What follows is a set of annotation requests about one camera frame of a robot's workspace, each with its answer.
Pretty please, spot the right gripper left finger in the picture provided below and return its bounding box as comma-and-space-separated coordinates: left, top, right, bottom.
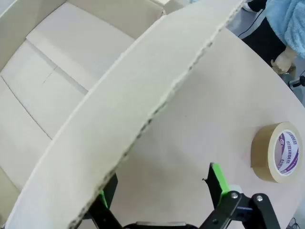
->
71, 172, 125, 229

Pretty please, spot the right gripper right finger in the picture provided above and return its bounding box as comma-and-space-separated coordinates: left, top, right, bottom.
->
200, 162, 282, 229

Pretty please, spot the brown cardboard box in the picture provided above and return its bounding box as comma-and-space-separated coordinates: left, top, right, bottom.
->
0, 0, 247, 229

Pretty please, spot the person's bare hand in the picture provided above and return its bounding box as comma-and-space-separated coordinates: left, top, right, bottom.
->
271, 46, 297, 73

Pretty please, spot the brown packing tape roll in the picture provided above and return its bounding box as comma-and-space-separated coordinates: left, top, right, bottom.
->
250, 121, 300, 184

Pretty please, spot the small black cylindrical object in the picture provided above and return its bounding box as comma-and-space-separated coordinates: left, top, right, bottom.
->
289, 76, 305, 89

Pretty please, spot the person in light blue fleece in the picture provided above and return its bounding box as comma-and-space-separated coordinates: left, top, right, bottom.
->
243, 0, 305, 70

